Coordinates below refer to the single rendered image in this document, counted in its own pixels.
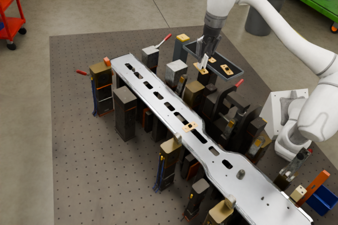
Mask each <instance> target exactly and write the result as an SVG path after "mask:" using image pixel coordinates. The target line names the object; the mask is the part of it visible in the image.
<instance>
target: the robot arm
mask: <svg viewBox="0 0 338 225"><path fill-rule="evenodd" d="M234 3H236V4H248V5H250V6H252V7H253V8H255V9H256V10H257V11H258V12H259V13H260V15H261V16H262V17H263V18H264V20H265V21H266V22H267V24H268V25H269V26H270V28H271V29H272V30H273V32H274V33H275V34H276V36H277V37H278V38H279V39H280V41H281V42H282V43H283V44H284V45H285V46H286V47H287V48H288V49H289V50H290V51H291V52H292V53H293V54H294V55H295V56H296V57H297V58H299V59H300V60H301V61H302V62H303V63H304V64H305V65H306V66H307V67H308V68H309V69H310V70H311V71H312V72H313V73H314V74H316V75H317V76H318V77H319V78H320V80H319V82H318V85H317V87H316V88H315V90H314V91H313V92H312V93H311V95H310V96H309V97H308V98H305V97H304V96H300V97H297V92H296V91H295V90H294V91H293V90H292V91H291V95H290V98H284V97H281V98H280V99H279V100H280V104H281V125H282V126H284V127H283V128H282V130H281V132H280V133H279V135H278V137H277V139H276V141H275V152H276V154H277V155H278V156H280V157H282V158H283V159H285V160H287V161H289V162H291V161H292V160H293V158H294V157H295V156H296V155H297V153H298V152H299V151H300V150H301V149H302V148H303V147H304V148H305V149H307V148H308V147H309V146H310V144H311V141H314V142H324V141H326V140H327V139H329V138H330V137H332V136H333V135H334V134H335V133H336V132H337V130H338V55H337V54H335V53H334V52H331V51H328V50H326V49H323V48H321V47H318V46H316V45H314V44H312V43H310V42H308V41H306V40H305V39H303V38H302V37H301V36H299V35H298V34H297V33H296V32H295V31H294V30H293V29H292V28H291V27H290V25H289V24H288V23H287V22H286V21H285V20H284V19H283V18H282V16H281V15H280V14H279V13H278V12H277V11H276V10H275V9H274V8H273V6H272V5H271V4H270V3H269V2H268V1H267V0H207V9H206V13H205V17H204V23H205V24H204V28H203V34H202V37H201V38H199V39H198V38H197V39H196V42H197V46H196V56H197V57H198V64H197V67H198V68H199V69H200V70H201V69H202V66H203V67H204V69H205V68H206V64H207V61H208V60H209V58H211V57H212V56H211V55H213V54H214V53H215V51H216V48H217V46H218V44H219V42H220V40H221V39H222V38H223V37H222V36H221V35H220V32H221V29H222V27H224V25H225V22H226V19H227V17H228V13H229V11H230V10H231V8H232V7H233V6H234ZM205 52H206V54H205Z"/></svg>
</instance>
